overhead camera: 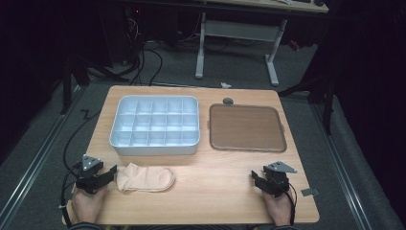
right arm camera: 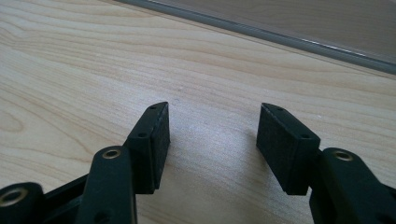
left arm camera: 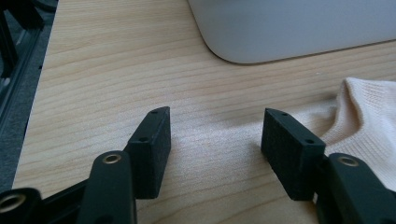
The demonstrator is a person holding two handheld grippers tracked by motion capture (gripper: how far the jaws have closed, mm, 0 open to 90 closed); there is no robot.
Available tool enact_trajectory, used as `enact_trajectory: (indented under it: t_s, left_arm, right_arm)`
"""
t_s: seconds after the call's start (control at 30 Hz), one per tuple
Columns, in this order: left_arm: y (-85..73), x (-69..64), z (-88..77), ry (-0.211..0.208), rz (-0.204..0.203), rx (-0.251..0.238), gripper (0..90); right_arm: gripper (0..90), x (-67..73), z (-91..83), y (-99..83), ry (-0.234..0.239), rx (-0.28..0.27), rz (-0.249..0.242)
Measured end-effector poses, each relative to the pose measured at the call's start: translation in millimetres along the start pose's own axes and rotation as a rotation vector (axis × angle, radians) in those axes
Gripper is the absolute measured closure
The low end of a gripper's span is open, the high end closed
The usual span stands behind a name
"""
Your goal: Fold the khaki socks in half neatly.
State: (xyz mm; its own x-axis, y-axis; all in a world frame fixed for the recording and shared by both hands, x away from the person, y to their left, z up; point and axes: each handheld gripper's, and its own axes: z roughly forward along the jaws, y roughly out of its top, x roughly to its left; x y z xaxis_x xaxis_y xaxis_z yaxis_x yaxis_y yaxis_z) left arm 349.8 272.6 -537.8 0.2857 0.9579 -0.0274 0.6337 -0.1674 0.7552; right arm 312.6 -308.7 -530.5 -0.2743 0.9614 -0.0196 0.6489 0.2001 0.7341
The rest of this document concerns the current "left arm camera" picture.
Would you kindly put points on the cream knit sock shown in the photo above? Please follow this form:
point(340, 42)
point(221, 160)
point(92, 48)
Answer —
point(367, 124)

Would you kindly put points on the white divided storage box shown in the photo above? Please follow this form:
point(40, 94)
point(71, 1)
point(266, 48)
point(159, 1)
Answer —
point(280, 28)

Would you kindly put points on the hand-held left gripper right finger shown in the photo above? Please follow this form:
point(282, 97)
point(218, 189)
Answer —
point(289, 155)

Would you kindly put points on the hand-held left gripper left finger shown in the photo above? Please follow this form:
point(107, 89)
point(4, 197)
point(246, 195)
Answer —
point(152, 155)

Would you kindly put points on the metal floor rail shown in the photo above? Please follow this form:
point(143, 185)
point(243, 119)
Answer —
point(15, 84)

